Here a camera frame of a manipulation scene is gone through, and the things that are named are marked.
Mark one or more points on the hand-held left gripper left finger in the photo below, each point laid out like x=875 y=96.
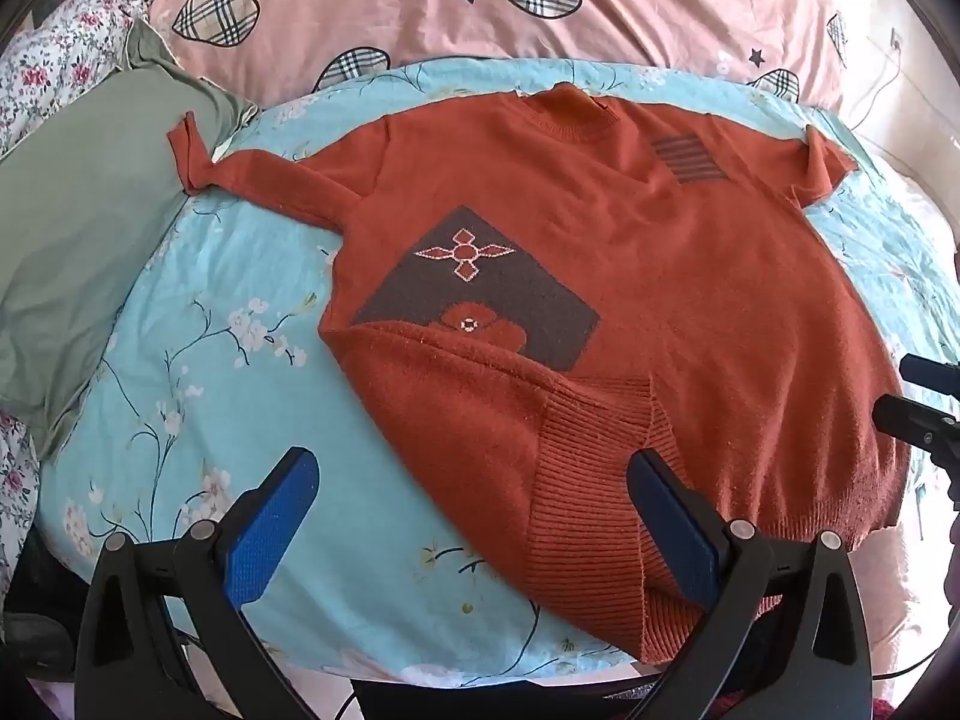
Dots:
x=271 y=529

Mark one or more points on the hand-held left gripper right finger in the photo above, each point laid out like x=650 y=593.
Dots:
x=669 y=532

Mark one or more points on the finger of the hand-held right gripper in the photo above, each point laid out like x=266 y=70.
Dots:
x=919 y=420
x=934 y=373

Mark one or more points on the orange knitted sweater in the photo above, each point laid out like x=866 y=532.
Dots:
x=600 y=255

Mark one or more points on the light blue floral quilt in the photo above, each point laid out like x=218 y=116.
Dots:
x=195 y=390

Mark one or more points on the pale pink bed sheet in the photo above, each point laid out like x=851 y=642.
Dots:
x=911 y=600

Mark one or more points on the green pillow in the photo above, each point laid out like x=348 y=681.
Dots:
x=82 y=225

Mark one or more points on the white floral bed sheet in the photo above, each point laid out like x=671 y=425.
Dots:
x=64 y=52

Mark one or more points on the white wall socket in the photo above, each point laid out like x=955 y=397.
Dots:
x=894 y=39

